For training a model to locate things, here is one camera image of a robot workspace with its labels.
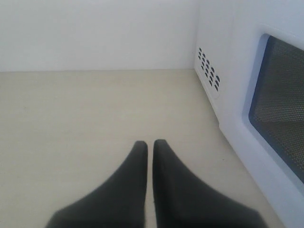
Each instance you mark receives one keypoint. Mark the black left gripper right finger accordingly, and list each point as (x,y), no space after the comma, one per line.
(182,200)

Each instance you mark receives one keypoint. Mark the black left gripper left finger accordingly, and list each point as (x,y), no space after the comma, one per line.
(118,203)

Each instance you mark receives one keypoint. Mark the white microwave door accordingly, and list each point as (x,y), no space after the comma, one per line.
(263,112)

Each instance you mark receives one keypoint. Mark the white Midea microwave oven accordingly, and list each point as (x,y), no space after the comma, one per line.
(216,28)

